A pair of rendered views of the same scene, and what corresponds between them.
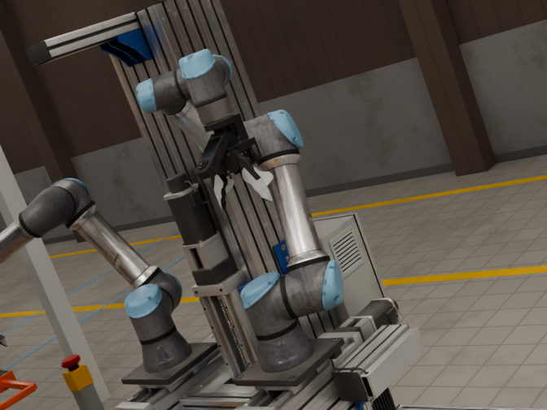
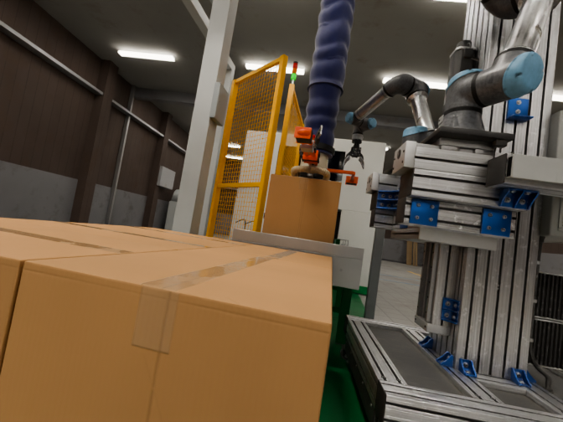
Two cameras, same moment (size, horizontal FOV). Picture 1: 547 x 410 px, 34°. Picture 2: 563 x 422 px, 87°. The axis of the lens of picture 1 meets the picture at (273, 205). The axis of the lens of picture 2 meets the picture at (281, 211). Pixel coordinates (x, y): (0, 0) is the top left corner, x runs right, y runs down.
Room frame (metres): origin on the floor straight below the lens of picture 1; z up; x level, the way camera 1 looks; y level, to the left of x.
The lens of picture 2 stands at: (1.16, -0.32, 0.63)
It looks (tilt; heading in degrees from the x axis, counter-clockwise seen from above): 4 degrees up; 51
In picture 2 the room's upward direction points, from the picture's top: 9 degrees clockwise
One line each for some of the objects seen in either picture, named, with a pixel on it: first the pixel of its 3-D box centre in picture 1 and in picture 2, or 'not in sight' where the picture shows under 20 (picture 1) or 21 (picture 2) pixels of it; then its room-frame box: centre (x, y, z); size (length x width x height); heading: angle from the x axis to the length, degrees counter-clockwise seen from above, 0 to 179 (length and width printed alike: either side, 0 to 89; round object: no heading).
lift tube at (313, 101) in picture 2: not in sight; (327, 79); (2.49, 1.08, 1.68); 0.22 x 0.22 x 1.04
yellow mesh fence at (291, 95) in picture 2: not in sight; (284, 195); (3.29, 2.34, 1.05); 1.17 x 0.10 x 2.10; 41
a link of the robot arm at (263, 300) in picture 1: (269, 301); (467, 94); (2.24, 0.10, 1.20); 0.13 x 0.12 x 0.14; 76
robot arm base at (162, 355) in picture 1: (162, 346); not in sight; (2.59, 0.47, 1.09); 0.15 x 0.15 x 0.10
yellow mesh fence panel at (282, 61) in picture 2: not in sight; (239, 178); (2.51, 2.06, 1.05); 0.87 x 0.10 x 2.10; 93
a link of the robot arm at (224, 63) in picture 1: (206, 75); not in sight; (2.04, 0.04, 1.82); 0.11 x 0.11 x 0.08; 76
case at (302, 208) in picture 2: not in sight; (304, 217); (2.49, 1.10, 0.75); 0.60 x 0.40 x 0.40; 42
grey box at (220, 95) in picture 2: not in sight; (219, 105); (2.19, 2.03, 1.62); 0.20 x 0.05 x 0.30; 41
